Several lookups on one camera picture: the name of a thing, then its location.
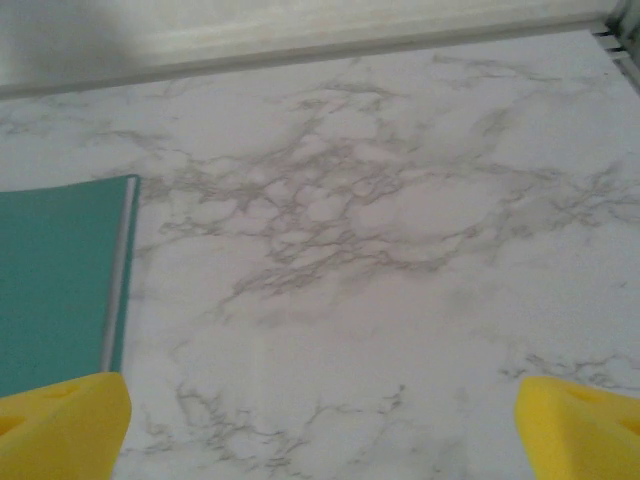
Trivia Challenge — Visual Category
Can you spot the thin aluminium frame bar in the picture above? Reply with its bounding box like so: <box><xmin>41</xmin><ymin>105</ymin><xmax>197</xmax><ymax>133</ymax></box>
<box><xmin>0</xmin><ymin>12</ymin><xmax>614</xmax><ymax>101</ymax></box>

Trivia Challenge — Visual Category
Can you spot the aluminium side rail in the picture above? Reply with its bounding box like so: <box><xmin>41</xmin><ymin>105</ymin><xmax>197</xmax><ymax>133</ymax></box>
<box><xmin>597</xmin><ymin>27</ymin><xmax>640</xmax><ymax>84</ymax></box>

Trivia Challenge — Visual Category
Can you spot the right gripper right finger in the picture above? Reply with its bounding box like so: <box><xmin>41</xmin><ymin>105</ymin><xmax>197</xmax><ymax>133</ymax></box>
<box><xmin>514</xmin><ymin>377</ymin><xmax>640</xmax><ymax>480</ymax></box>

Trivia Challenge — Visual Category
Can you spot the aluminium frame post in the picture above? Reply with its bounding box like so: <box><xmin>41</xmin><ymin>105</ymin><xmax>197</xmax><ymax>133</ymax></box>
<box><xmin>604</xmin><ymin>0</ymin><xmax>640</xmax><ymax>39</ymax></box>

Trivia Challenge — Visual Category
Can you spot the white paper sheet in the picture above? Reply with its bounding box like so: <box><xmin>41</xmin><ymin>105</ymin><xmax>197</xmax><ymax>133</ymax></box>
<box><xmin>101</xmin><ymin>177</ymin><xmax>139</xmax><ymax>371</ymax></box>

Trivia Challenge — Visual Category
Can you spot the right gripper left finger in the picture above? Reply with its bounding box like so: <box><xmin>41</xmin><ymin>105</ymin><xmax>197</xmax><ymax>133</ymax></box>
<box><xmin>0</xmin><ymin>372</ymin><xmax>132</xmax><ymax>480</ymax></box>

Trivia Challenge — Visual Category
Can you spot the green folder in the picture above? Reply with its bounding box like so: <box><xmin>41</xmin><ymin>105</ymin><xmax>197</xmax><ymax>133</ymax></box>
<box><xmin>0</xmin><ymin>174</ymin><xmax>141</xmax><ymax>389</ymax></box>

